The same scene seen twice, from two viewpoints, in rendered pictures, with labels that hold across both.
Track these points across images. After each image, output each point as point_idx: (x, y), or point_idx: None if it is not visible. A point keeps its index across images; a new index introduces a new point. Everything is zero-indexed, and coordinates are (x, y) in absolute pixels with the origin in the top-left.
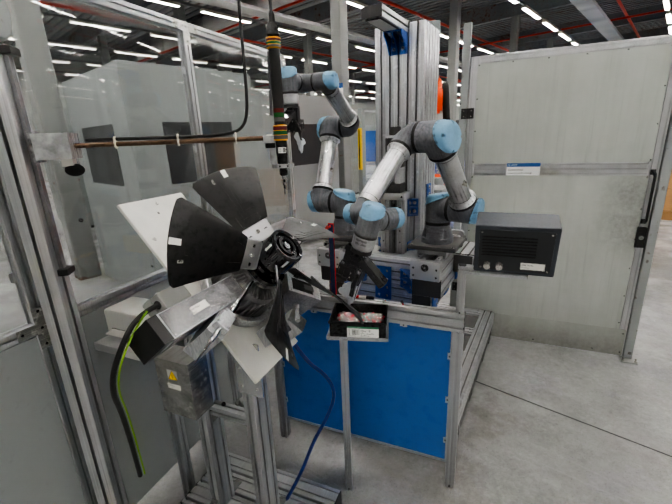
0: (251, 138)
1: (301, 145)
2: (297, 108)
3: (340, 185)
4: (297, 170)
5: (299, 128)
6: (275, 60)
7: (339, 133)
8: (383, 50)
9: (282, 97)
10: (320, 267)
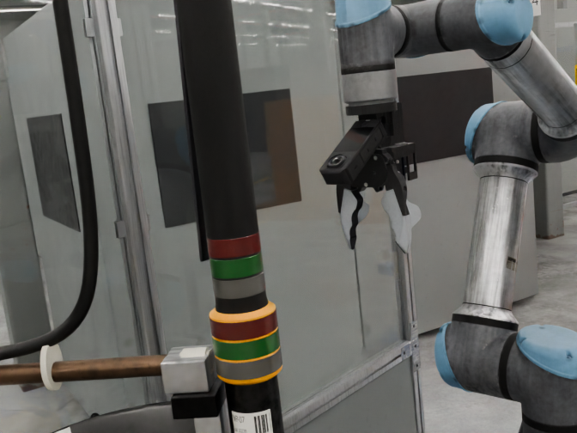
0: (114, 371)
1: (405, 231)
2: (393, 111)
3: (536, 184)
4: (437, 169)
5: (397, 179)
6: (201, 21)
7: (535, 154)
8: None
9: (245, 187)
10: (488, 398)
